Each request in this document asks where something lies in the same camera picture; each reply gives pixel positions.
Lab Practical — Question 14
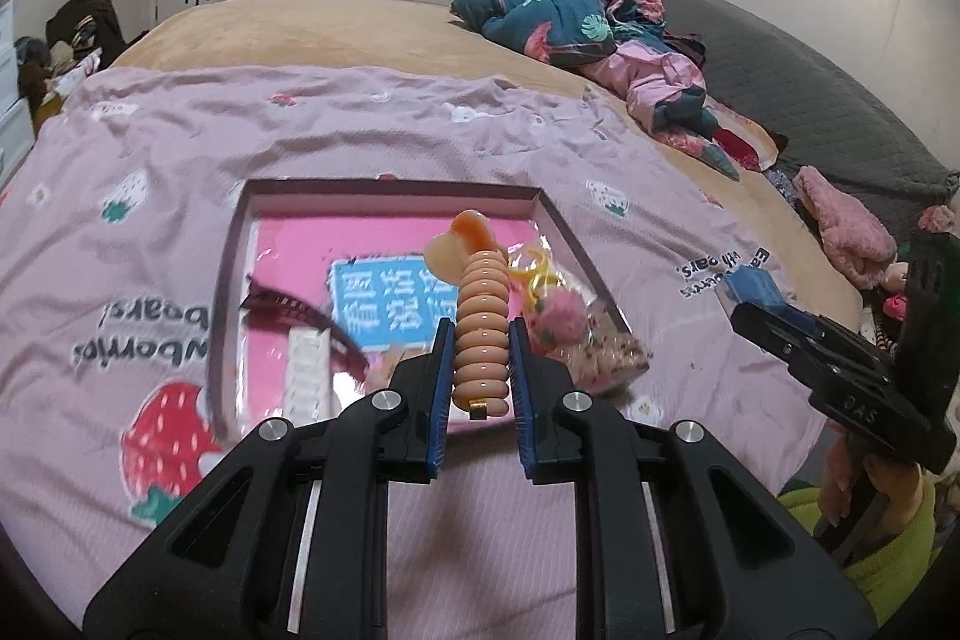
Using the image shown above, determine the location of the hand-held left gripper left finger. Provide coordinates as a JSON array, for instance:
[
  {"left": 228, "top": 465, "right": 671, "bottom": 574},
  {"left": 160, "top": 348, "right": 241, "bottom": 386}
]
[{"left": 82, "top": 317, "right": 456, "bottom": 640}]

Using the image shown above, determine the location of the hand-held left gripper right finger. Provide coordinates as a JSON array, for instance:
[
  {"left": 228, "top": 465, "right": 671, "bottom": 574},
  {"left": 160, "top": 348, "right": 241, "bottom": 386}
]
[{"left": 508, "top": 319, "right": 878, "bottom": 640}]

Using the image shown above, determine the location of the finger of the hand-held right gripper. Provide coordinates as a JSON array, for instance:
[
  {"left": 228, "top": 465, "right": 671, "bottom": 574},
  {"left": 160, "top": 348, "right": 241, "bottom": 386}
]
[
  {"left": 731, "top": 302, "right": 893, "bottom": 401},
  {"left": 776, "top": 302, "right": 897, "bottom": 371}
]

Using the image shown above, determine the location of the orange ribbed hair clip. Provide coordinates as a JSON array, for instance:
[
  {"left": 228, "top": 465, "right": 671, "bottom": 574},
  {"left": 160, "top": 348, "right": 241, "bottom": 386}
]
[{"left": 426, "top": 209, "right": 515, "bottom": 420}]

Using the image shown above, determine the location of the small blue box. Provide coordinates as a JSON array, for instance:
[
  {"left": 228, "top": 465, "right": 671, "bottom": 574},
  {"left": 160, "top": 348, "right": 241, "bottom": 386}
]
[{"left": 724, "top": 267, "right": 800, "bottom": 319}]

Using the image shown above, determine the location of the pink fluffy pom-pom hair tie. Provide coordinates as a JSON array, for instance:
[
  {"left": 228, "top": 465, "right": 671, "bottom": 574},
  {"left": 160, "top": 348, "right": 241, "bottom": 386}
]
[{"left": 536, "top": 295, "right": 590, "bottom": 348}]

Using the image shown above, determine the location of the yellow hair accessory packet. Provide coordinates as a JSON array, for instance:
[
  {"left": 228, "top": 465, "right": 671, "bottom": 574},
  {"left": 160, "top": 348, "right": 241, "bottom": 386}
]
[{"left": 506, "top": 239, "right": 563, "bottom": 311}]

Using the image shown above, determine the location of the shallow brown cardboard box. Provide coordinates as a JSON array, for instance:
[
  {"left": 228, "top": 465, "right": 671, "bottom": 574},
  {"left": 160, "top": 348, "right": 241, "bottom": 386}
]
[{"left": 204, "top": 179, "right": 646, "bottom": 438}]

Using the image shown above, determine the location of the person's right forearm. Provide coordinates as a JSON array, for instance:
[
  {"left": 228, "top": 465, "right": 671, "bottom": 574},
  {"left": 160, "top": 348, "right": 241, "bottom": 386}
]
[{"left": 776, "top": 475, "right": 938, "bottom": 626}]

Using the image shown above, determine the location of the person's right hand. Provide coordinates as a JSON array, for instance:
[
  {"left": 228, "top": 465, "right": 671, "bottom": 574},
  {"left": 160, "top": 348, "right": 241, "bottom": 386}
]
[{"left": 821, "top": 430, "right": 927, "bottom": 536}]

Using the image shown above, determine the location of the small pink doll toy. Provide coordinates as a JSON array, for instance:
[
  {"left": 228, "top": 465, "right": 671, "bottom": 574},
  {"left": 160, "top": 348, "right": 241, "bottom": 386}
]
[{"left": 881, "top": 261, "right": 914, "bottom": 320}]

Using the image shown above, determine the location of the floral scrunchies clear packet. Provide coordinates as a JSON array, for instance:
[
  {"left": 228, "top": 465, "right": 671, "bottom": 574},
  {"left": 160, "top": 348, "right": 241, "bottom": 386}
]
[{"left": 525, "top": 287, "right": 650, "bottom": 393}]

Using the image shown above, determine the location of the pink plush toy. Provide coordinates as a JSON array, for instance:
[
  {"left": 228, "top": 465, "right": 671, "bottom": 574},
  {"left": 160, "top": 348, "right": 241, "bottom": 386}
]
[{"left": 793, "top": 166, "right": 897, "bottom": 289}]

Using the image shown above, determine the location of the white comb hair clip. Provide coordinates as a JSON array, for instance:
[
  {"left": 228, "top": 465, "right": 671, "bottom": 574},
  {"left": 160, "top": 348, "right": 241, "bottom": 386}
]
[{"left": 285, "top": 329, "right": 338, "bottom": 423}]

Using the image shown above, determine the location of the dark red hair comb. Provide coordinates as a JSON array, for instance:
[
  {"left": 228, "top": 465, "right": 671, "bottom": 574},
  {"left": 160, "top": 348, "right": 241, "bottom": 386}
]
[{"left": 240, "top": 280, "right": 372, "bottom": 386}]

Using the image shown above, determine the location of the pink book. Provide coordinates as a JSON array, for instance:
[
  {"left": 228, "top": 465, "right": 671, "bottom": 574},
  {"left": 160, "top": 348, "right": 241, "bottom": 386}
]
[{"left": 240, "top": 216, "right": 541, "bottom": 423}]

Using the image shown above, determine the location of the pink strawberry print blanket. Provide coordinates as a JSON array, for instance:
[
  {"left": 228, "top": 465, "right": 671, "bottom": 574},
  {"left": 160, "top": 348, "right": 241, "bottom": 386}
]
[{"left": 0, "top": 62, "right": 833, "bottom": 640}]

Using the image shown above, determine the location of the beige bed sheet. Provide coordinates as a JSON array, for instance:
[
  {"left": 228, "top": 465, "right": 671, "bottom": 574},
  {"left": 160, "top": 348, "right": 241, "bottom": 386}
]
[{"left": 112, "top": 0, "right": 863, "bottom": 341}]

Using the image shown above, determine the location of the dark floral quilt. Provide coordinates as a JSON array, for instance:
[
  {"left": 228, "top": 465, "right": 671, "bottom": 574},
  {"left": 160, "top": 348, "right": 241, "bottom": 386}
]
[{"left": 450, "top": 0, "right": 788, "bottom": 184}]

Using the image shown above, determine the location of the dark clothes pile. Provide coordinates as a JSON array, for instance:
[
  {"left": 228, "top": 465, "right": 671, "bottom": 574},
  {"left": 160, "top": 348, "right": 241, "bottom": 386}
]
[{"left": 15, "top": 0, "right": 128, "bottom": 116}]

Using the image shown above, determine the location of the white drawer cabinet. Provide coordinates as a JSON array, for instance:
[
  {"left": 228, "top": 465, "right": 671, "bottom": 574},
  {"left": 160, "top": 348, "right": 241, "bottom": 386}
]
[{"left": 0, "top": 0, "right": 38, "bottom": 184}]

